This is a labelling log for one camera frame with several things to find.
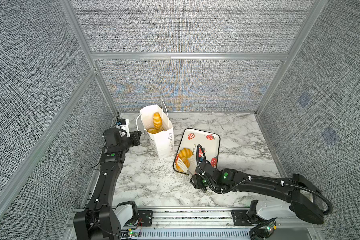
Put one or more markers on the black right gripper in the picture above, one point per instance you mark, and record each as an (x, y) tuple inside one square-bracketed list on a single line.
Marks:
[(195, 181)]

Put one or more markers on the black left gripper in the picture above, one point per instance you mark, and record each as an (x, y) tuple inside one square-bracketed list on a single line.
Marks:
[(135, 137)]

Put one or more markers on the steel tongs white tips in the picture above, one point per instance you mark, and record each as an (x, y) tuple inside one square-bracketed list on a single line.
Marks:
[(181, 167)]

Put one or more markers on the knotted fake bread roll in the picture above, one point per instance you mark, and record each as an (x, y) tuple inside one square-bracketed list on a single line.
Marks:
[(186, 161)]

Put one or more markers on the striped fake croissant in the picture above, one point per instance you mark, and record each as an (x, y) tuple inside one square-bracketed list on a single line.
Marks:
[(157, 121)]

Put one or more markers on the white printed paper bag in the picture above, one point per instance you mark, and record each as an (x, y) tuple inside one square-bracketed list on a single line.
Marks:
[(163, 141)]

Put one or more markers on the flaky fake croissant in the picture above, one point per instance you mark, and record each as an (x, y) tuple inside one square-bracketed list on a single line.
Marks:
[(154, 131)]

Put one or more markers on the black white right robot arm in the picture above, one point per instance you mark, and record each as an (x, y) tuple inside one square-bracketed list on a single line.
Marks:
[(306, 200)]

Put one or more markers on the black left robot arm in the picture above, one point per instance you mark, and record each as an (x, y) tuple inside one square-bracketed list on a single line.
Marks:
[(98, 220)]

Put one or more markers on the round striped fake bun left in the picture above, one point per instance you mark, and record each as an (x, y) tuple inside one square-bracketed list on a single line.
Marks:
[(185, 153)]

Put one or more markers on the strawberry print serving tray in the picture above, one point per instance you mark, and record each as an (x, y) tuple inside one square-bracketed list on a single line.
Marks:
[(210, 143)]

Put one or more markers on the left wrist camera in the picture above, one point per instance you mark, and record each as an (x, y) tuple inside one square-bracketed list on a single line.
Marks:
[(123, 125)]

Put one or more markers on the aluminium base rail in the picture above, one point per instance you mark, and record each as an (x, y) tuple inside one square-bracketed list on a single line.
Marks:
[(193, 223)]

